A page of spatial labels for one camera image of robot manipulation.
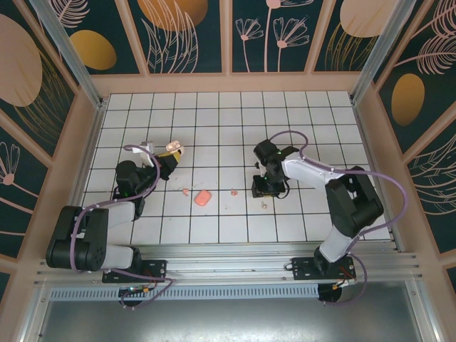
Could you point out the light pink earbud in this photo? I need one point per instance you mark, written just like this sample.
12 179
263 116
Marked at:
264 205

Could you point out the coral orange earbud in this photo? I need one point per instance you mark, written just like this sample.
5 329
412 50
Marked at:
233 192
185 192

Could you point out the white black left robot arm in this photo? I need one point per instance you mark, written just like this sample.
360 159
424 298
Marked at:
117 210

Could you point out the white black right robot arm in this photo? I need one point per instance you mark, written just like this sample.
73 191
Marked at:
310 171

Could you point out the coral orange charging case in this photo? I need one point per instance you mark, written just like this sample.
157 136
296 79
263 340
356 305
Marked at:
202 197

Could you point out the grey metal sheet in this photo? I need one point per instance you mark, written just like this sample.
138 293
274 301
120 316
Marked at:
228 320

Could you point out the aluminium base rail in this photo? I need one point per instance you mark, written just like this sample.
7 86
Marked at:
228 263

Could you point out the aluminium frame post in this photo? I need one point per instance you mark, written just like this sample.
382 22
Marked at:
71 53
384 53

